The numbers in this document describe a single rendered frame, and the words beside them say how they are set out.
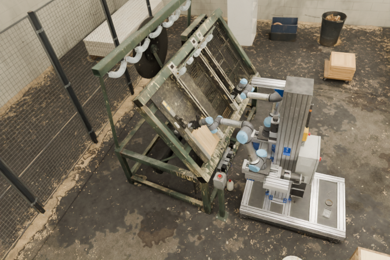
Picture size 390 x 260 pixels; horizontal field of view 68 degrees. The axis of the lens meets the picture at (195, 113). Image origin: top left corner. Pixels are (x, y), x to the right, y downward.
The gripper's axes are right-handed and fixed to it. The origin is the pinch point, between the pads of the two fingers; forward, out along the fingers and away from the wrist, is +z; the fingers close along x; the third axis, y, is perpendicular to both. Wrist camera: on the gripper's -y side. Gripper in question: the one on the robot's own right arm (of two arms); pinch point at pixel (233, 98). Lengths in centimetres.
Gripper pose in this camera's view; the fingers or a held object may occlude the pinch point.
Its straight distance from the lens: 373.9
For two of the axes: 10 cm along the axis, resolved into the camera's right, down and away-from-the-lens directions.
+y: -8.8, -4.8, -0.4
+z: -3.4, 5.7, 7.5
